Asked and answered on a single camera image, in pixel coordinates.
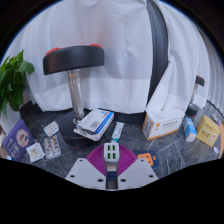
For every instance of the small blue white box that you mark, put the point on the small blue white box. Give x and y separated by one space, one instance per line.
190 130

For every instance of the white pleated curtain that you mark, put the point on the white pleated curtain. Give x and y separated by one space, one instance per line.
216 76

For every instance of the dark blue orange power strip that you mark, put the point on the dark blue orange power strip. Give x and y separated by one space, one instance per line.
148 158

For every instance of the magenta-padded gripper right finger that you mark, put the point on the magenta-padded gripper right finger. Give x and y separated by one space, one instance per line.
141 171

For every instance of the orange round mat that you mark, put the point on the orange round mat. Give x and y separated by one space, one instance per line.
222 140

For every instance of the white charger block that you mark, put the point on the white charger block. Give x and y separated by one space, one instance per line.
111 151

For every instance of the white square packet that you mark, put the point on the white square packet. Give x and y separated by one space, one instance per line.
35 152

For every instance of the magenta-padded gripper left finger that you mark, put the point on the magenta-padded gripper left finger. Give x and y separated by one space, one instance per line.
81 171

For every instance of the green potted plant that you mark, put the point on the green potted plant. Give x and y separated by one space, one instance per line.
13 80

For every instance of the small white card packet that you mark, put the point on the small white card packet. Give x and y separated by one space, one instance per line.
51 128

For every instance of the white orange medicine box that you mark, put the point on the white orange medicine box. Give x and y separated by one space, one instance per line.
163 125

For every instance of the small black red dumbbell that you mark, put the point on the small black red dumbbell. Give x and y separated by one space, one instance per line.
199 81

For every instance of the white draped curtain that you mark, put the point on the white draped curtain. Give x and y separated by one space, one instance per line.
116 50

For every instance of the white teal ointment tube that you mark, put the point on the white teal ointment tube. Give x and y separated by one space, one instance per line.
117 131

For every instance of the yellow box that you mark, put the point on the yellow box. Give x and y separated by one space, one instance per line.
208 130

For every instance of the pill blister pack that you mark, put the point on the pill blister pack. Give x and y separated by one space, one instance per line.
52 147

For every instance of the white blue medicine box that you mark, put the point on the white blue medicine box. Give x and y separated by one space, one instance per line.
95 121

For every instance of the purple box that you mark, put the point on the purple box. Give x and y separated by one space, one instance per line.
18 140

